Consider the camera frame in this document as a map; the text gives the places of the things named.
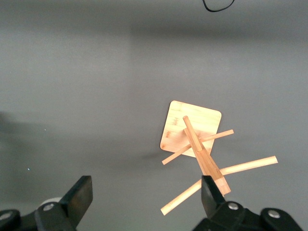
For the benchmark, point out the dark grey table cloth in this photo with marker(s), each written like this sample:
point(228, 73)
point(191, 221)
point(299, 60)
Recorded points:
point(96, 96)

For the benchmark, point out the wooden cup rack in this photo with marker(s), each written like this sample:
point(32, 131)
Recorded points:
point(190, 125)

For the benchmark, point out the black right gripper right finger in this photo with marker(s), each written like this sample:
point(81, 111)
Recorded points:
point(231, 216)

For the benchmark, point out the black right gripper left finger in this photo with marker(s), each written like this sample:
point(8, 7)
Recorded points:
point(55, 216)

